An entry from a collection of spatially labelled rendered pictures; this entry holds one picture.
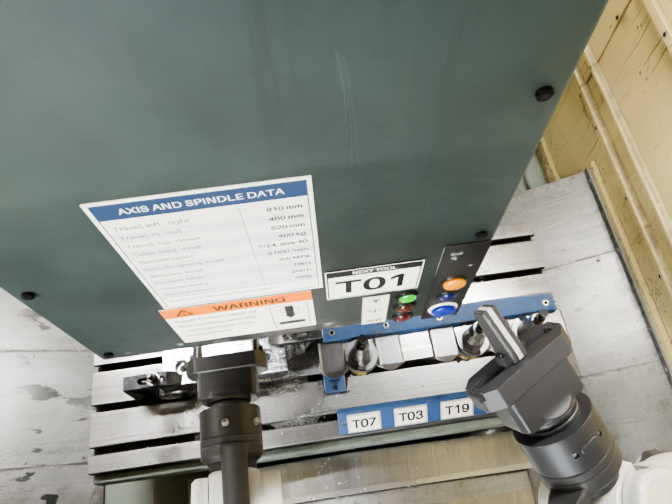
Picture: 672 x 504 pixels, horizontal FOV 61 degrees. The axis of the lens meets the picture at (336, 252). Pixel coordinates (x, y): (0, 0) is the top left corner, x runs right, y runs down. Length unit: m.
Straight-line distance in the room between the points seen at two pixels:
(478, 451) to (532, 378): 1.01
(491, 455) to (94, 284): 1.25
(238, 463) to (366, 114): 0.55
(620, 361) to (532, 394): 1.09
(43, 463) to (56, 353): 0.31
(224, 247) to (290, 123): 0.16
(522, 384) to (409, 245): 0.18
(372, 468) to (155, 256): 1.12
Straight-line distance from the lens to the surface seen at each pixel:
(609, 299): 1.73
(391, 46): 0.32
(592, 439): 0.64
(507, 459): 1.63
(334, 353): 1.12
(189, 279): 0.53
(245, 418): 0.83
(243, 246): 0.48
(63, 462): 1.80
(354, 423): 1.37
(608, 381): 1.68
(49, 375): 1.86
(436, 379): 1.45
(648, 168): 1.62
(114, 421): 1.52
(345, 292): 0.59
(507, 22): 0.33
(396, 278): 0.58
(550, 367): 0.62
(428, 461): 1.56
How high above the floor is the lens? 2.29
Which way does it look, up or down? 64 degrees down
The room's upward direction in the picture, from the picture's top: 3 degrees counter-clockwise
